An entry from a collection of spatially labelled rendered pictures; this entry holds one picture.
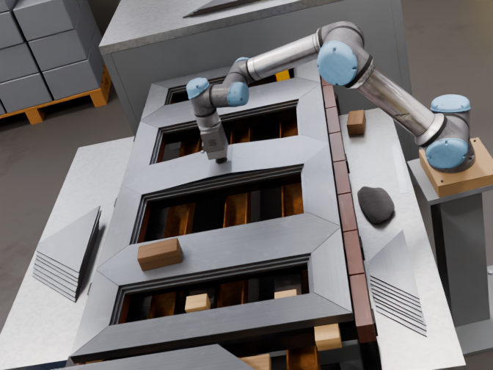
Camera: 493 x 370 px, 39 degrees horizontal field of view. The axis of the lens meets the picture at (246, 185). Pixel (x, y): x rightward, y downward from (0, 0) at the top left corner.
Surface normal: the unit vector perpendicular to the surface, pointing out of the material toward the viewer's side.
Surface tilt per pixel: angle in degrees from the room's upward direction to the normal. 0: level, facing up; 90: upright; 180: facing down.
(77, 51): 90
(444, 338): 0
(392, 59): 90
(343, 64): 86
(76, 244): 0
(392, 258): 0
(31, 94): 90
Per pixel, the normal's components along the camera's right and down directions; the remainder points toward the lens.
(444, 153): -0.18, 0.71
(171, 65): -0.03, 0.58
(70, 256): -0.24, -0.80
